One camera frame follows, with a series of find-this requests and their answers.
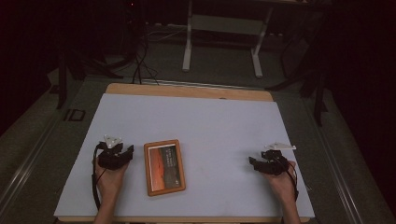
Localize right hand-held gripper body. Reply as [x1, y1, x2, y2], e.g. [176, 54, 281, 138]
[261, 142, 297, 177]

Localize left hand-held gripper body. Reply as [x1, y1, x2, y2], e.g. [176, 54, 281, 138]
[96, 133, 129, 171]

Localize person's right hand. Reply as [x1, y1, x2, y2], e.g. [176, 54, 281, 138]
[263, 160, 299, 201]

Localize person's left hand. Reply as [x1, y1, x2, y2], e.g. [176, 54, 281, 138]
[94, 160, 131, 200]

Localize black floor box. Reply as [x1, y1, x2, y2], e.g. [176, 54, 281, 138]
[63, 108, 87, 122]

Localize black metal stand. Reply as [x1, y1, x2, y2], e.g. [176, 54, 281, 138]
[265, 8, 331, 128]

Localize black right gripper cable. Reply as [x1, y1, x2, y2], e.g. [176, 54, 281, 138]
[281, 157, 301, 203]

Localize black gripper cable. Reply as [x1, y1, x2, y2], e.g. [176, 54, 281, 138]
[281, 157, 301, 203]
[91, 143, 104, 212]

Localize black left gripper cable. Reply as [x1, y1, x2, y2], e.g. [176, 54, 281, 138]
[91, 143, 104, 212]

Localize metal floor rail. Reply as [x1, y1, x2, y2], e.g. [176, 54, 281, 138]
[0, 115, 64, 216]
[306, 97, 366, 224]

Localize black floor cables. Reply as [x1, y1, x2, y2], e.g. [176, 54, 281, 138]
[132, 36, 161, 86]

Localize white metal desk frame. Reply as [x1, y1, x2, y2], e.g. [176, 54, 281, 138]
[181, 0, 276, 79]

